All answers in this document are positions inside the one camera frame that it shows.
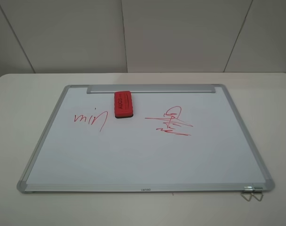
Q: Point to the red whiteboard eraser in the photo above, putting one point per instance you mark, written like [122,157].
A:
[123,107]

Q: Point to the white aluminium-framed whiteboard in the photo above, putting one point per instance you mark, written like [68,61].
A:
[181,138]

